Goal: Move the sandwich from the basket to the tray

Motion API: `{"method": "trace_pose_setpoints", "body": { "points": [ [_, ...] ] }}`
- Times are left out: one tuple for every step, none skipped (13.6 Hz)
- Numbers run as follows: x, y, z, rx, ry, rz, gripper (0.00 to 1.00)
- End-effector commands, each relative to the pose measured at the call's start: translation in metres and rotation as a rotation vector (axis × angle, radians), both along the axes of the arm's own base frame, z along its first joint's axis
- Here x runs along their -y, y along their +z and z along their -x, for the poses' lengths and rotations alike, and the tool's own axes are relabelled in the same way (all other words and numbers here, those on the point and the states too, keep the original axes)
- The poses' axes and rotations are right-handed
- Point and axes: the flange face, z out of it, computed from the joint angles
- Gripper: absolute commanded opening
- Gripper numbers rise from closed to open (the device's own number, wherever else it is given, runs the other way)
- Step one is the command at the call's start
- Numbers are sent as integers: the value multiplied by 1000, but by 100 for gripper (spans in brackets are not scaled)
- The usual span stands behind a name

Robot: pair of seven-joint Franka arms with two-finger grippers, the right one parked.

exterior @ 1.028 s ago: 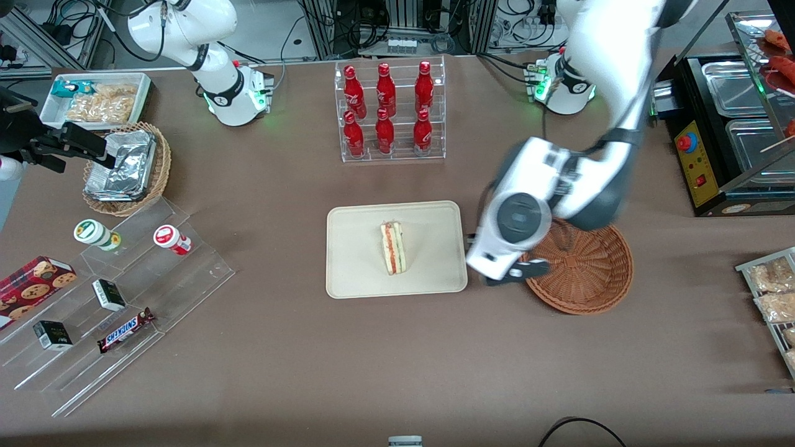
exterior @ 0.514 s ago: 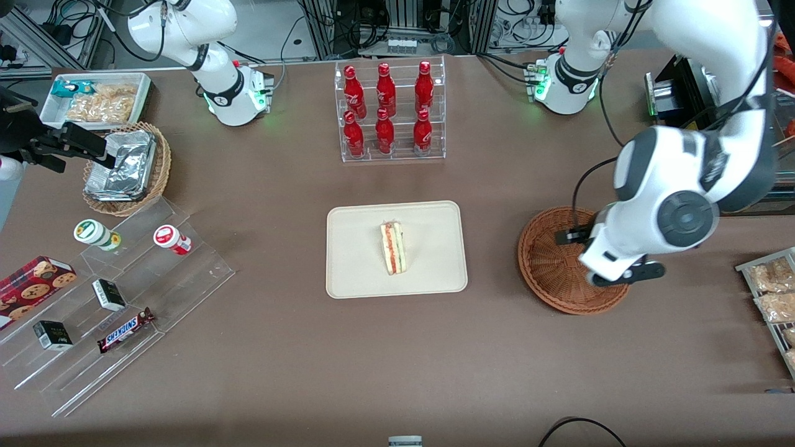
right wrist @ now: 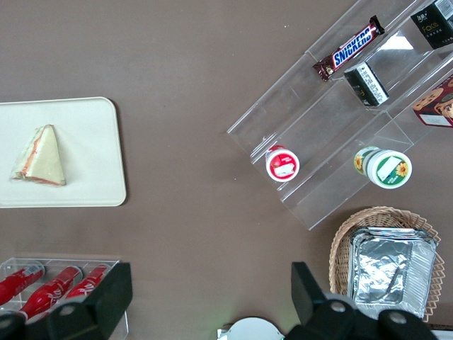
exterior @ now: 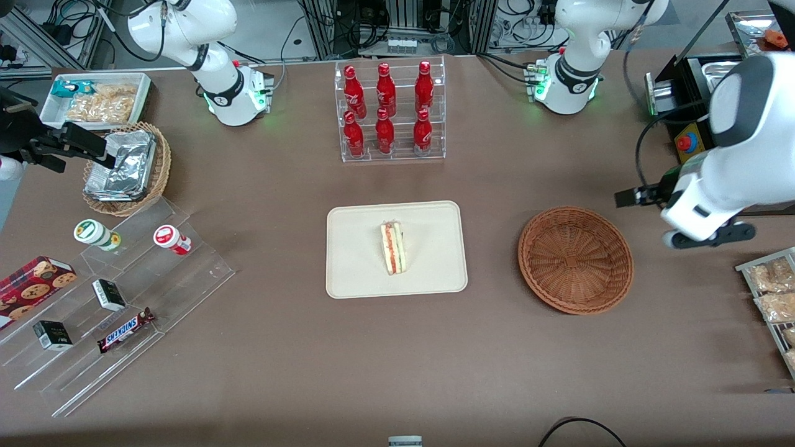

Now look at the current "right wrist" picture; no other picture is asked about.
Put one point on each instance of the light wicker basket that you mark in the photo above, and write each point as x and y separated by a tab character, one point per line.
341	244

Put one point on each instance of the green lid white cup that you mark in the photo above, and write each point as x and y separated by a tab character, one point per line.
387	170

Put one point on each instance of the aluminium foil container stack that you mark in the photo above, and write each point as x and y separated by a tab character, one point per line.
385	272

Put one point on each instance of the small black box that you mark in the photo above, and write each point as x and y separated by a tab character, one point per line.
433	26
366	85

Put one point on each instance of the triangle sandwich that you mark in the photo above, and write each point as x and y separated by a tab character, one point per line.
44	159

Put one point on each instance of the clear acrylic stepped display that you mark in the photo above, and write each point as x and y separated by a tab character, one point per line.
318	117

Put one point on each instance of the white rectangular snack tray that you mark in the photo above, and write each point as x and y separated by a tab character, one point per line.
446	334

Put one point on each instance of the red cookie box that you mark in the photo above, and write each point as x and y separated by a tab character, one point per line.
437	106

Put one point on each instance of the red lid white cup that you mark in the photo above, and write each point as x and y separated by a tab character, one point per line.
283	166

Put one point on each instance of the red cola bottle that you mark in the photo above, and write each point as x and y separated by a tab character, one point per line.
49	294
86	283
17	283

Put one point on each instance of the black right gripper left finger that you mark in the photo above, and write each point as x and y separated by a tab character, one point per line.
109	294

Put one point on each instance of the beige plastic tray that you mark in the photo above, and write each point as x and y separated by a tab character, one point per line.
88	141

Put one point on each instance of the clear acrylic bottle rack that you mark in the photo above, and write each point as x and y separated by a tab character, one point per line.
113	326

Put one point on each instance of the Snickers chocolate bar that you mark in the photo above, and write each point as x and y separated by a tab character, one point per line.
350	49

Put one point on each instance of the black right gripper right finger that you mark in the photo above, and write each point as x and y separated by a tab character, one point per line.
304	294

